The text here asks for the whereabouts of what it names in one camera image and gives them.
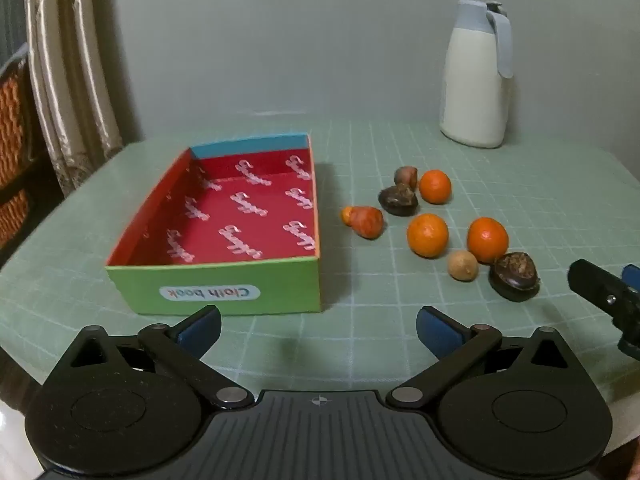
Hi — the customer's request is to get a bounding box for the green grid table mat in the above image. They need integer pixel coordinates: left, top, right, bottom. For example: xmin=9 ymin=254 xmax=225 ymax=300
xmin=0 ymin=119 xmax=640 ymax=411

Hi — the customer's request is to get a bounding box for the dark water chestnut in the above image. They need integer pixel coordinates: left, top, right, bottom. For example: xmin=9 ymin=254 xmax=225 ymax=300
xmin=488 ymin=252 xmax=541 ymax=303
xmin=378 ymin=183 xmax=419 ymax=218

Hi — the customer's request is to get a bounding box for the colourful cardboard box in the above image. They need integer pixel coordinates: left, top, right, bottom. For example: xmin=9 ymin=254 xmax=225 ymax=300
xmin=105 ymin=132 xmax=321 ymax=317

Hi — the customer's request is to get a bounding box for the beige satin curtain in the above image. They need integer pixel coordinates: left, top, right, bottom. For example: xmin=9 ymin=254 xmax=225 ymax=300
xmin=22 ymin=0 xmax=123 ymax=191

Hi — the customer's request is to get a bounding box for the orange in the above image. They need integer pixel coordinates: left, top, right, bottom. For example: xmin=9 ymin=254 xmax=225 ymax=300
xmin=406 ymin=213 xmax=449 ymax=259
xmin=418 ymin=170 xmax=452 ymax=205
xmin=467 ymin=217 xmax=510 ymax=264

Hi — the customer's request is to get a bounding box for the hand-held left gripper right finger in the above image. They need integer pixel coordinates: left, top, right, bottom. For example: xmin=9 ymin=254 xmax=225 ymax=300
xmin=385 ymin=305 xmax=597 ymax=411

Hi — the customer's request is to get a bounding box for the reddish mottled fruit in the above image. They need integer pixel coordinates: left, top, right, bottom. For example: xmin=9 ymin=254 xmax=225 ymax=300
xmin=348 ymin=206 xmax=385 ymax=240

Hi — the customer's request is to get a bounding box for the beige longan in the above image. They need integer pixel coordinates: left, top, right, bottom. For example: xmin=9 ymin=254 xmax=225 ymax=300
xmin=446 ymin=250 xmax=479 ymax=281

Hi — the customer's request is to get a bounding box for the wooden bench with orange cushion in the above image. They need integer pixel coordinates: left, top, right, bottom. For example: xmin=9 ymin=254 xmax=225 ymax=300
xmin=0 ymin=45 xmax=51 ymax=261

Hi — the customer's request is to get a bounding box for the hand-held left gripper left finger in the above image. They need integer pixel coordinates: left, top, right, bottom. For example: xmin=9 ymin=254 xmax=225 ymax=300
xmin=42 ymin=305 xmax=256 ymax=411

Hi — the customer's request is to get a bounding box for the white thermos jug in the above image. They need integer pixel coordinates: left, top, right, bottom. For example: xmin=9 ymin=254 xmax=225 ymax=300
xmin=440 ymin=0 xmax=515 ymax=149

